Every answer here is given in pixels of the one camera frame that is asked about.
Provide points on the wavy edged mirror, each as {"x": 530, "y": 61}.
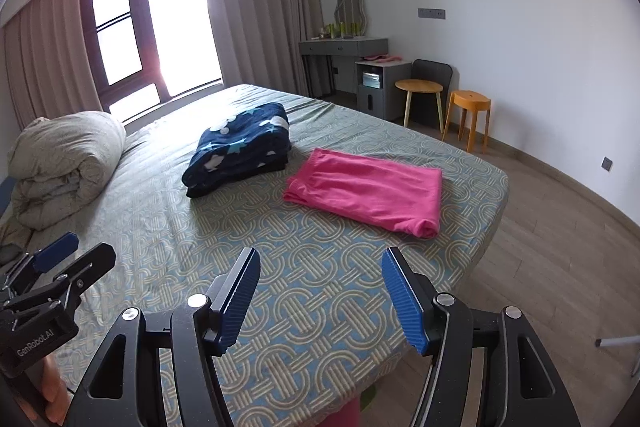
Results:
{"x": 350, "y": 9}

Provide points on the navy star print folded cloth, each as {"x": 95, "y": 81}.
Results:
{"x": 235, "y": 147}

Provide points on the person's left hand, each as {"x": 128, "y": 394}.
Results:
{"x": 52, "y": 387}

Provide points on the orange stool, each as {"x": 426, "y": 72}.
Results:
{"x": 467, "y": 99}

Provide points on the dark chair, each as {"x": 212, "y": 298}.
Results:
{"x": 435, "y": 71}

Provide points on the beige curtain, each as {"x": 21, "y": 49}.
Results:
{"x": 45, "y": 57}
{"x": 260, "y": 7}

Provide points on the rolled patterned quilt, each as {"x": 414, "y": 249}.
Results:
{"x": 65, "y": 157}

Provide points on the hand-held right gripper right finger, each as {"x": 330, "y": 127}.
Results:
{"x": 405, "y": 302}

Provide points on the person's pink clothing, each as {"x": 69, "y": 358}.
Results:
{"x": 340, "y": 414}

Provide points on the small pink cloth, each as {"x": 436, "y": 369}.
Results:
{"x": 382, "y": 57}

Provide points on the bed with patterned sheet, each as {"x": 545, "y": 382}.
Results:
{"x": 300, "y": 282}

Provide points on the square wall outlet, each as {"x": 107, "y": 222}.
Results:
{"x": 607, "y": 163}

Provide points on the pink pants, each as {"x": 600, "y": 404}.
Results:
{"x": 370, "y": 187}

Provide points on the white metal rod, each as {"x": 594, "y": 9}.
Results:
{"x": 620, "y": 343}

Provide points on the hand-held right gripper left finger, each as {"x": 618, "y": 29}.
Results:
{"x": 240, "y": 294}

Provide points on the grey nightstand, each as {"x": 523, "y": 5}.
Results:
{"x": 370, "y": 102}

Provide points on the round wooden stool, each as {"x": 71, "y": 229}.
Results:
{"x": 419, "y": 87}

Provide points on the brown framed window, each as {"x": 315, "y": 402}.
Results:
{"x": 150, "y": 22}

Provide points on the grey wall socket strip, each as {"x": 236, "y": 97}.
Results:
{"x": 431, "y": 13}

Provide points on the grey dressing table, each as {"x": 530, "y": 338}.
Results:
{"x": 345, "y": 47}

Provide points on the silver box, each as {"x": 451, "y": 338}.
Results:
{"x": 371, "y": 79}

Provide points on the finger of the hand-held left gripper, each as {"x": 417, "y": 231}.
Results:
{"x": 52, "y": 253}
{"x": 82, "y": 269}

